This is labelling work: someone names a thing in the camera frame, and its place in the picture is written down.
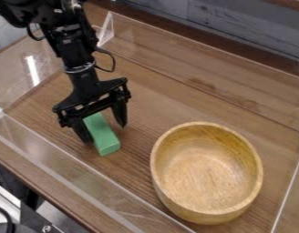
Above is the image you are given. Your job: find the black metal table frame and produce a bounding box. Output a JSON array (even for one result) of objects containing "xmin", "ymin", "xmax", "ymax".
[{"xmin": 0, "ymin": 165, "xmax": 89, "ymax": 233}]

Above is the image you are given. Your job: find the black cable lower left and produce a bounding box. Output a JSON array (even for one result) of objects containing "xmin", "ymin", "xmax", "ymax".
[{"xmin": 0, "ymin": 206, "xmax": 15, "ymax": 233}]

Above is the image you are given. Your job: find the clear acrylic corner bracket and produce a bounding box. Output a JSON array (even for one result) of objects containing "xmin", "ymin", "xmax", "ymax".
[{"xmin": 91, "ymin": 12, "xmax": 114, "ymax": 47}]

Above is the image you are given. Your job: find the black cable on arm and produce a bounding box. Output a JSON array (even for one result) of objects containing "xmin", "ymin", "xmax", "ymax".
[{"xmin": 91, "ymin": 47, "xmax": 116, "ymax": 73}]

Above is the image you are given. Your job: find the clear acrylic tray wall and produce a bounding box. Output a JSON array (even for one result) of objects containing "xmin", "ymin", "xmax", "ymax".
[{"xmin": 0, "ymin": 13, "xmax": 299, "ymax": 233}]

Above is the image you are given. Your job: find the green rectangular block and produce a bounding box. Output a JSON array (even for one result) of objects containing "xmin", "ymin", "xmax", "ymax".
[{"xmin": 83, "ymin": 113, "xmax": 120, "ymax": 157}]

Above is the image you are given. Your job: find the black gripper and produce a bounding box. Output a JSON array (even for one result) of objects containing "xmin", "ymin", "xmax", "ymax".
[{"xmin": 51, "ymin": 67, "xmax": 130, "ymax": 144}]

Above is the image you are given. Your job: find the brown wooden bowl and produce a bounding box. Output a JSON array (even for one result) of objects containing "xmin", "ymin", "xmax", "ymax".
[{"xmin": 149, "ymin": 122, "xmax": 264, "ymax": 225}]

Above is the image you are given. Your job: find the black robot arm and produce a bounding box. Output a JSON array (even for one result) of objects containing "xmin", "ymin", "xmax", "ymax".
[{"xmin": 0, "ymin": 0, "xmax": 130, "ymax": 143}]

